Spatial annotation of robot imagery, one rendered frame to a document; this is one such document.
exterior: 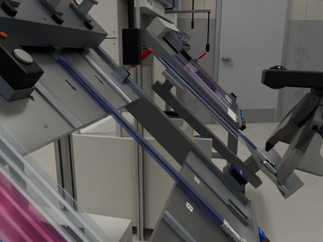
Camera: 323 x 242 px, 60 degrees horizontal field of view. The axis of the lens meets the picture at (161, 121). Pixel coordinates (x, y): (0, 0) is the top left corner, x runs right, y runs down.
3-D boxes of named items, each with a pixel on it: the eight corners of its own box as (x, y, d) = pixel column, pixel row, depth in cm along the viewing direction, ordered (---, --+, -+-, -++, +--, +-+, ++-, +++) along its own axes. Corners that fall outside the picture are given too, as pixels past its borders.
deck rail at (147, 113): (231, 214, 73) (250, 201, 71) (231, 218, 71) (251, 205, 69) (43, 19, 73) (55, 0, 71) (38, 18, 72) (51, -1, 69)
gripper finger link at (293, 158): (321, 202, 37) (344, 144, 39) (281, 177, 37) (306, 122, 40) (307, 202, 40) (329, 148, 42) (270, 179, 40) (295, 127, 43)
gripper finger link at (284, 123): (287, 164, 53) (322, 141, 46) (260, 147, 54) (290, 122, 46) (291, 152, 55) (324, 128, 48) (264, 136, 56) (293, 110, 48)
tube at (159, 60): (281, 181, 82) (284, 178, 82) (282, 183, 81) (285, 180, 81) (156, 60, 78) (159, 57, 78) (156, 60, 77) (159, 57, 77)
